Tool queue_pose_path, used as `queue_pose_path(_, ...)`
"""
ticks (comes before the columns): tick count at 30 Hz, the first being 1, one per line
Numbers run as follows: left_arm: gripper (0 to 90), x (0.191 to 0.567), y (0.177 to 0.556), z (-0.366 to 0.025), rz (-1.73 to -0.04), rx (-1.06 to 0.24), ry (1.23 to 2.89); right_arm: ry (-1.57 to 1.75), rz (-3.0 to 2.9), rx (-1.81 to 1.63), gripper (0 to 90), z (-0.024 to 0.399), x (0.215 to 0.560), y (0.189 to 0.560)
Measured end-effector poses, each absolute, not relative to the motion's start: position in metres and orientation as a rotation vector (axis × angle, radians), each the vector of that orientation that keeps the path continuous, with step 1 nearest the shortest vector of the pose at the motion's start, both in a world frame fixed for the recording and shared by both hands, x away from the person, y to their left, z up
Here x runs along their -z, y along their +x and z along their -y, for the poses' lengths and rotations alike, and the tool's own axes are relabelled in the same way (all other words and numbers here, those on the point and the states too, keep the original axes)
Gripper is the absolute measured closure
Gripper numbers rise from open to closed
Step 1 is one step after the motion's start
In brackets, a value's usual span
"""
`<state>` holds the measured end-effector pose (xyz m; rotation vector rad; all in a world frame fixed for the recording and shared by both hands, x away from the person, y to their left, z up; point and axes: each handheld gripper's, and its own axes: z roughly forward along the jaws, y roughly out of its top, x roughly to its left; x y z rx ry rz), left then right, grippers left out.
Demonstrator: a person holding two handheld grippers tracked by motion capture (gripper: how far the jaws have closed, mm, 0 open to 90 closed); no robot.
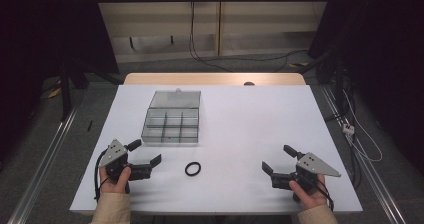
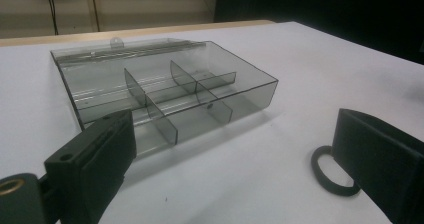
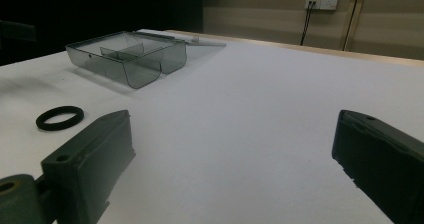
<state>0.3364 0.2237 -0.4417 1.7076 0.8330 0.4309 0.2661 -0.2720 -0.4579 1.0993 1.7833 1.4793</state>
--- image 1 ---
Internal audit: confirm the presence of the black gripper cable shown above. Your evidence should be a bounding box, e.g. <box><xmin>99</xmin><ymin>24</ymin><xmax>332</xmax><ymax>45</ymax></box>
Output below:
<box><xmin>315</xmin><ymin>178</ymin><xmax>335</xmax><ymax>212</ymax></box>
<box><xmin>93</xmin><ymin>149</ymin><xmax>108</xmax><ymax>202</ymax></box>

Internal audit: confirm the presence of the aluminium floor rail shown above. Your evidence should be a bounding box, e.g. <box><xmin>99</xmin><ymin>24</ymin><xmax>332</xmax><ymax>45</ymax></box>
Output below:
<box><xmin>6</xmin><ymin>105</ymin><xmax>81</xmax><ymax>224</ymax></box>
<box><xmin>320</xmin><ymin>84</ymin><xmax>407</xmax><ymax>224</ymax></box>

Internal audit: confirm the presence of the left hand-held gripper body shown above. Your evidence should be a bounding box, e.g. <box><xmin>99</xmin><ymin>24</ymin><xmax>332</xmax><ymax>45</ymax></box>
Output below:
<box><xmin>99</xmin><ymin>139</ymin><xmax>153</xmax><ymax>182</ymax></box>

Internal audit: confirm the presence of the white cable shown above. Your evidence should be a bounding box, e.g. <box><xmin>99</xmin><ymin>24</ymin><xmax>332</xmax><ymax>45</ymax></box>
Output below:
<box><xmin>342</xmin><ymin>89</ymin><xmax>384</xmax><ymax>163</ymax></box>

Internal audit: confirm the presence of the black hanging wall cable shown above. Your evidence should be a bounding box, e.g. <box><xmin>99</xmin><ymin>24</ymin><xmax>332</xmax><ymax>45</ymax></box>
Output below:
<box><xmin>188</xmin><ymin>0</ymin><xmax>234</xmax><ymax>73</ymax></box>

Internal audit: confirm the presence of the person's right hand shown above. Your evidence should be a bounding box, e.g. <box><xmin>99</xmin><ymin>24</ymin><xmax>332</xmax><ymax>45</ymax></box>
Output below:
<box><xmin>288</xmin><ymin>173</ymin><xmax>330</xmax><ymax>211</ymax></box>

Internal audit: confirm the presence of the black metal stand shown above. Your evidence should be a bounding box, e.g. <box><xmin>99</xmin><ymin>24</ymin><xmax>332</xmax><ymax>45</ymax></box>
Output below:
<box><xmin>59</xmin><ymin>58</ymin><xmax>74</xmax><ymax>122</ymax></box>

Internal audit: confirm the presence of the black ring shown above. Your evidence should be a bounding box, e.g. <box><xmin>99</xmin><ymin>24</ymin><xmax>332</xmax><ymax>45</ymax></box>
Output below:
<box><xmin>184</xmin><ymin>161</ymin><xmax>202</xmax><ymax>178</ymax></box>

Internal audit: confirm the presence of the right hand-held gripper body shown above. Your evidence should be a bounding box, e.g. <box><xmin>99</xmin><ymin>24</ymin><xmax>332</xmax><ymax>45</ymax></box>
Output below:
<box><xmin>271</xmin><ymin>152</ymin><xmax>342</xmax><ymax>189</ymax></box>

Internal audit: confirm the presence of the black curtain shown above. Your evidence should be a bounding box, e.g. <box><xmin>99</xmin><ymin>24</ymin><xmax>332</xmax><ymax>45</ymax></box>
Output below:
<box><xmin>308</xmin><ymin>0</ymin><xmax>424</xmax><ymax>175</ymax></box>
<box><xmin>0</xmin><ymin>0</ymin><xmax>120</xmax><ymax>165</ymax></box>

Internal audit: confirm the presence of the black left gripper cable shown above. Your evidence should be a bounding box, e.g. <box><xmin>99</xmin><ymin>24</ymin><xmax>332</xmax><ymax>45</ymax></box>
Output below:
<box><xmin>93</xmin><ymin>149</ymin><xmax>108</xmax><ymax>202</ymax></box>

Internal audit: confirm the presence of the clear plastic compartment box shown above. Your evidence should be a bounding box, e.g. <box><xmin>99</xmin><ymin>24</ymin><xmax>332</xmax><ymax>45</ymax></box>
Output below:
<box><xmin>141</xmin><ymin>89</ymin><xmax>202</xmax><ymax>145</ymax></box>

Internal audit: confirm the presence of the person's left hand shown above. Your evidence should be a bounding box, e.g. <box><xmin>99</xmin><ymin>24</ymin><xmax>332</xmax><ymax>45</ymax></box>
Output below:
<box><xmin>98</xmin><ymin>166</ymin><xmax>133</xmax><ymax>195</ymax></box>

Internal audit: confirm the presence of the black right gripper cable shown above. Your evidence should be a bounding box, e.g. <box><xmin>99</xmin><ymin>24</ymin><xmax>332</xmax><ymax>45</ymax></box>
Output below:
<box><xmin>315</xmin><ymin>178</ymin><xmax>335</xmax><ymax>212</ymax></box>

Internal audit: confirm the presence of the black floor cable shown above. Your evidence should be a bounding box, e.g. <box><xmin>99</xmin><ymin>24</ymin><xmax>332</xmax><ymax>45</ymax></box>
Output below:
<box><xmin>203</xmin><ymin>49</ymin><xmax>310</xmax><ymax>74</ymax></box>

